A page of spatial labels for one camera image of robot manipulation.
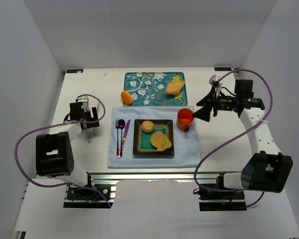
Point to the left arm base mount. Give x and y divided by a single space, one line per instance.
79 198

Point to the blue corner label left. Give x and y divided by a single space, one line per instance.
74 71

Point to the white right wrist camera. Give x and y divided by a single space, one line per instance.
214 81

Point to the iridescent purple knife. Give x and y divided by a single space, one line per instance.
124 136

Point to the teal floral tray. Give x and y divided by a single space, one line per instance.
148 88

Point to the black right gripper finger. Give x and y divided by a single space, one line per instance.
204 113
207 98

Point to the blue corner label right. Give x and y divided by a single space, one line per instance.
223 69

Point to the square green black plate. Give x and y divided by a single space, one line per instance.
142 146

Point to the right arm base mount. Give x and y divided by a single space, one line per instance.
210 201

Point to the blue corner label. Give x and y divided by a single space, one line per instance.
74 71
223 69

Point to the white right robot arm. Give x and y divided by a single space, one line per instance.
268 169

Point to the orange black mug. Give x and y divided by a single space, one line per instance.
184 119

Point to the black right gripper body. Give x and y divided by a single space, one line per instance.
213 105

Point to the white foam board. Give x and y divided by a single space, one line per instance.
271 218

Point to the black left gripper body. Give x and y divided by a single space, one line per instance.
90 119

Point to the small round bread roll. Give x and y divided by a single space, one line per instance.
147 126

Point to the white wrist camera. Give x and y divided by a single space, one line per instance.
214 81
84 100

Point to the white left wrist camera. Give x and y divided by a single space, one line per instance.
84 100

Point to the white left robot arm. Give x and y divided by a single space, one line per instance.
54 156

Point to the light blue cloth napkin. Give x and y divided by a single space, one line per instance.
187 147

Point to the brown bread slice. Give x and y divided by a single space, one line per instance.
160 141

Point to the purple fork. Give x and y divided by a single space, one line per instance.
117 128

